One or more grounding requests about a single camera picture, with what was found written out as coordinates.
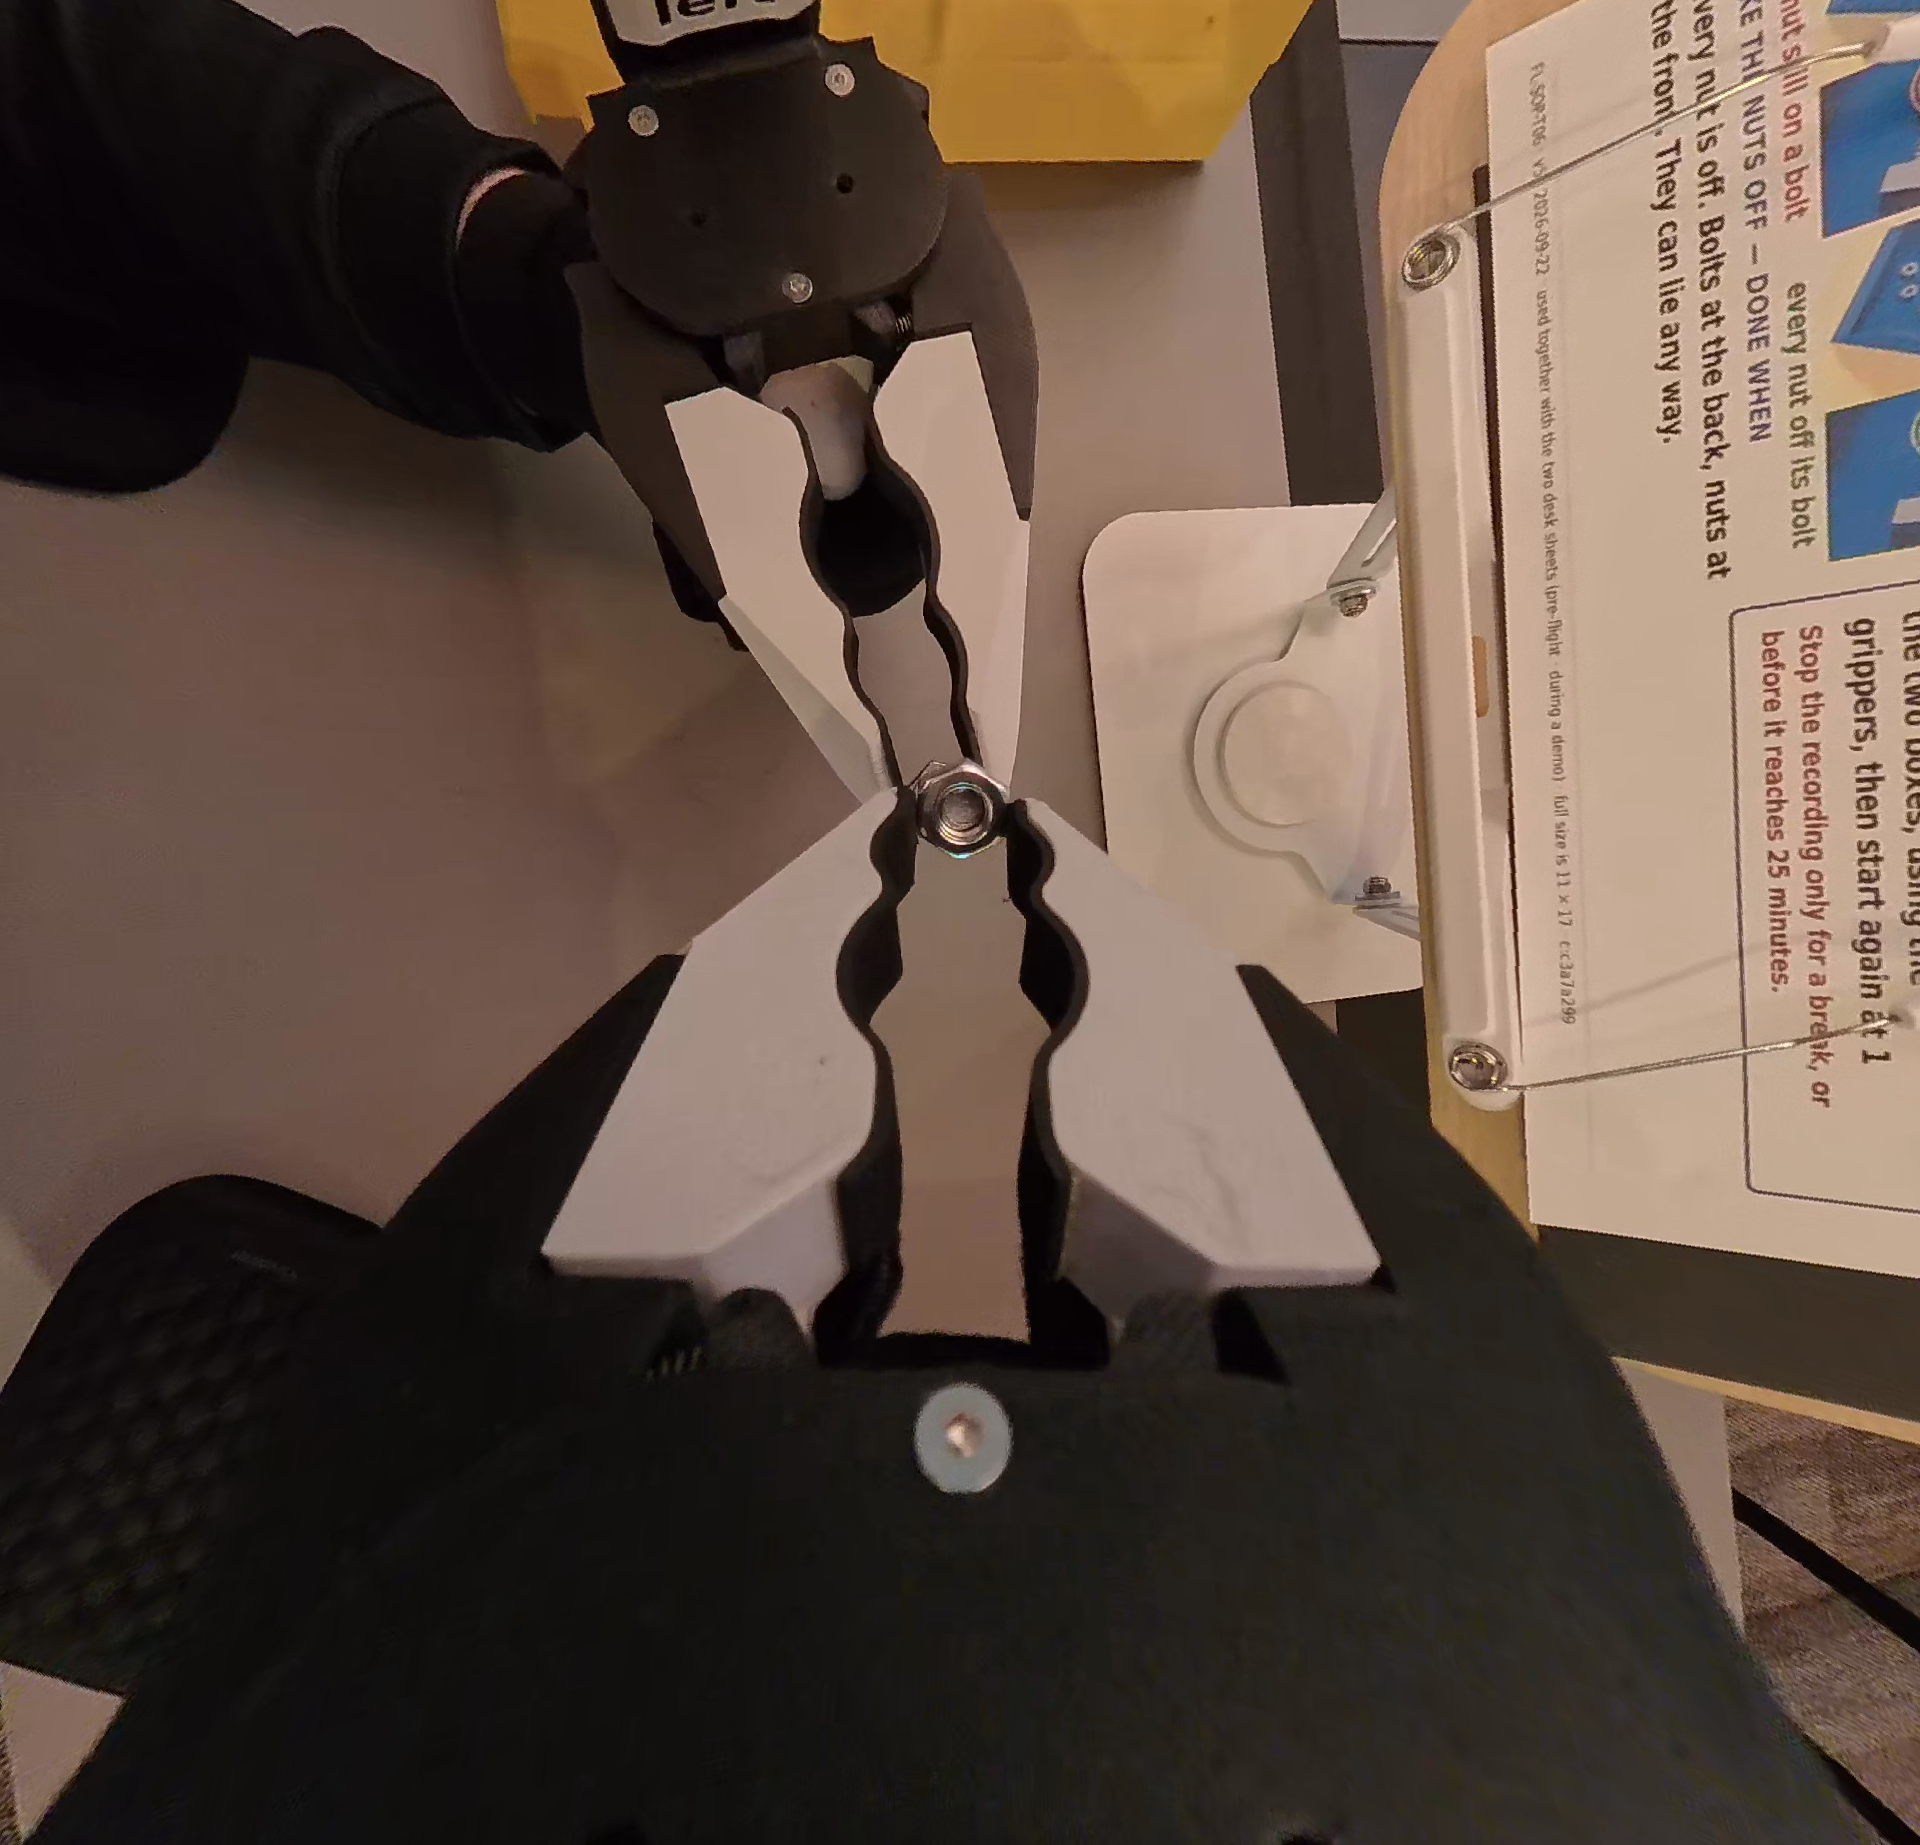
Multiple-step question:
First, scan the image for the person's left hand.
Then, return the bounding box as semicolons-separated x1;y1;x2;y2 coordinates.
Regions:
225;16;608;452

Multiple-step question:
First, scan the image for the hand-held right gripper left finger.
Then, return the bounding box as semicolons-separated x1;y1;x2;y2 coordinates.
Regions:
541;793;919;1344

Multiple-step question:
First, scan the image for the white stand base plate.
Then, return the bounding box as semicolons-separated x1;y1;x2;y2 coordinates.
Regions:
1082;500;1428;1005

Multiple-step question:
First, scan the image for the thin metal wire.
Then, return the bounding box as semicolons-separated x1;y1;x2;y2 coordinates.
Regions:
1476;1005;1920;1088
1432;20;1914;264

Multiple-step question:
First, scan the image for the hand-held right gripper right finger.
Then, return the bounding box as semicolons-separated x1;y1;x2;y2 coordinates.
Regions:
1004;797;1383;1344

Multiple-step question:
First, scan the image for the wooden stand board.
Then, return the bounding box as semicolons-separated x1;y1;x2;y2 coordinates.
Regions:
1379;0;1920;1486

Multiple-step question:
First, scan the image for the steel hex bolt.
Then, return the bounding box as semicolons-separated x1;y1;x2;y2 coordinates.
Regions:
907;765;1005;870

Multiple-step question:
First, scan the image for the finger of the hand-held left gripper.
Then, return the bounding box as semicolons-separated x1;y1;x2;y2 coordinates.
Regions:
664;389;917;797
868;329;1036;774

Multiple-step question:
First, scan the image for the yellow plastic bin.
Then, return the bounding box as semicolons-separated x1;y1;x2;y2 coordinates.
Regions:
482;0;1359;167

